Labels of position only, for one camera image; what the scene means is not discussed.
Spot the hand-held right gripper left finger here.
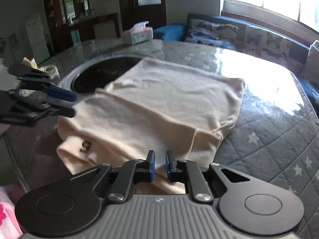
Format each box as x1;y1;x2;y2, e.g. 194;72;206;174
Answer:
71;150;156;203

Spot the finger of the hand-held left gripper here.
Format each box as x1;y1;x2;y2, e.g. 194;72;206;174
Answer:
37;101;76;119
9;65;78;102

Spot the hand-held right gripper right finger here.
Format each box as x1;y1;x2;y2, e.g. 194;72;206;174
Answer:
166;150;253;203

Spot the cream knit garment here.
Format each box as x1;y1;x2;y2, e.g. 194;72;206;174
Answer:
57;57;245;195

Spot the yellow crumpled cloth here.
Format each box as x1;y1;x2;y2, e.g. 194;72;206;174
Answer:
21;57;59;80

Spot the round built-in induction cooker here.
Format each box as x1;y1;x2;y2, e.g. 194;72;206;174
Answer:
58;52;148;97

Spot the white refrigerator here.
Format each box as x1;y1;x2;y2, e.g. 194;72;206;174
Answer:
24;15;51;66

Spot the dark wooden cabinet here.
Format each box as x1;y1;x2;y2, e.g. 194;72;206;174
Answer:
43;0;120;53

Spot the tissue box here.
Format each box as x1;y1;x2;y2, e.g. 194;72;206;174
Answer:
122;21;153;45

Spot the pink patterned cloth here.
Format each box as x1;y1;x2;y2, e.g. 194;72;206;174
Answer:
0;184;23;239

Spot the dark wooden door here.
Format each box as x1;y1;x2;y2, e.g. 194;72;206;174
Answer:
117;0;167;31

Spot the butterfly print pillow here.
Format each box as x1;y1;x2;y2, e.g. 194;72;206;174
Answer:
243;26;291;67
185;19;239;51

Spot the blue sofa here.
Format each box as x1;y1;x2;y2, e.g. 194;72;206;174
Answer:
153;14;319;106

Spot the grey pillow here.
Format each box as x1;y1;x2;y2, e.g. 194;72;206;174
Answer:
301;40;319;85

